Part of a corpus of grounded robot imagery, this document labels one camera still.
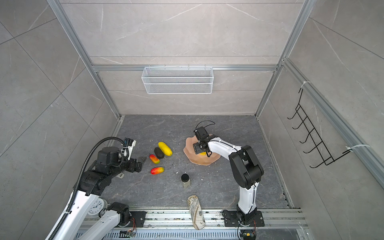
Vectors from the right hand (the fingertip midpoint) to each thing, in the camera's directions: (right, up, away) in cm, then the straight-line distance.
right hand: (201, 145), depth 97 cm
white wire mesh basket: (-17, +44, +3) cm, 47 cm away
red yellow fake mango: (-30, -8, -5) cm, 32 cm away
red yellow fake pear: (-27, -14, -9) cm, 32 cm away
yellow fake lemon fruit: (-24, -2, -2) cm, 24 cm away
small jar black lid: (-10, -15, -19) cm, 26 cm away
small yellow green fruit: (0, -3, -11) cm, 12 cm away
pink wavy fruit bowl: (-3, -8, -5) cm, 10 cm away
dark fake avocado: (-29, -5, 0) cm, 29 cm away
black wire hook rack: (+51, +3, -33) cm, 61 cm away
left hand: (-34, 0, -25) cm, 42 cm away
